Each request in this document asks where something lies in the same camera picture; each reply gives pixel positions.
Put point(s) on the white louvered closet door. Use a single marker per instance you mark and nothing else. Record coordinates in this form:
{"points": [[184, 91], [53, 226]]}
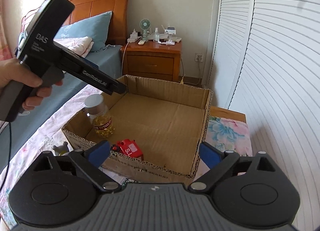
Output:
{"points": [[265, 64]]}

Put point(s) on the grey elephant toy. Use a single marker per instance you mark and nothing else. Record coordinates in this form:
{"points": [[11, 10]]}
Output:
{"points": [[61, 149]]}

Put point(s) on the wooden bed headboard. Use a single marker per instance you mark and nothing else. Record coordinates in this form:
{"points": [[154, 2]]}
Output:
{"points": [[89, 8]]}

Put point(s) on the white power strip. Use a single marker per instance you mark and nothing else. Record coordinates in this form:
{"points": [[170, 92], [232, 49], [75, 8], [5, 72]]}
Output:
{"points": [[134, 36]]}

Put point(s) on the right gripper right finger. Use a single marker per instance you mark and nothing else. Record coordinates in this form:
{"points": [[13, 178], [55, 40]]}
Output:
{"points": [[220, 166]]}

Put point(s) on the wall power outlet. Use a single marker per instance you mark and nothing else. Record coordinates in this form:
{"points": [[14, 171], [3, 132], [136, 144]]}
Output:
{"points": [[199, 57]]}

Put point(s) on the floral pink table cloth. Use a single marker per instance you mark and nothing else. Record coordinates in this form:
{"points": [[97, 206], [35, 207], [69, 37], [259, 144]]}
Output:
{"points": [[227, 130]]}

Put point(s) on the pink floral quilt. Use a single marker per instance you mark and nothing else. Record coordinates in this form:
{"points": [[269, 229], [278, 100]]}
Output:
{"points": [[79, 45]]}

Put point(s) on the brown cardboard box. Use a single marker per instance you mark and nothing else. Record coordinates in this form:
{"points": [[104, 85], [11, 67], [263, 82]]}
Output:
{"points": [[167, 120]]}

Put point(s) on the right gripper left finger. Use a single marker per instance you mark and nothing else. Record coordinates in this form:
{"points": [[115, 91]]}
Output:
{"points": [[88, 163]]}

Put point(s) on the blue pillow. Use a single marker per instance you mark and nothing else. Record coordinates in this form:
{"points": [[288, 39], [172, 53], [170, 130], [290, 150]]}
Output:
{"points": [[95, 27]]}

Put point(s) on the blue bed sheet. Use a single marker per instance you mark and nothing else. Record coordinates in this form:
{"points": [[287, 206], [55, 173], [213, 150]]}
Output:
{"points": [[108, 61]]}

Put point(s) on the person's left hand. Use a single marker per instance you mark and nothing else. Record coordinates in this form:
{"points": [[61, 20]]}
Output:
{"points": [[11, 70]]}

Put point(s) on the phone stand with device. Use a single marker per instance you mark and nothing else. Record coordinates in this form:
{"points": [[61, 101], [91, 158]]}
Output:
{"points": [[169, 37]]}

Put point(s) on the capsule jar with silver lid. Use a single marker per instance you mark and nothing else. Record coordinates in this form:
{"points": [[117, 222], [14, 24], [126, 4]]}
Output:
{"points": [[99, 115]]}

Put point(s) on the wooden nightstand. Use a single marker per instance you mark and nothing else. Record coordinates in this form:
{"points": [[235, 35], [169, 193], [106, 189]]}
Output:
{"points": [[152, 60]]}

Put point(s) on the small green desk fan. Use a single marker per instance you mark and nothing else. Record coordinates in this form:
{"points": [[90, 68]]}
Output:
{"points": [[145, 25]]}

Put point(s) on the clear spray bottle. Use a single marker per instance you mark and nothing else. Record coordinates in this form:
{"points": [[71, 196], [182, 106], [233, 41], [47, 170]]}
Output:
{"points": [[156, 35]]}

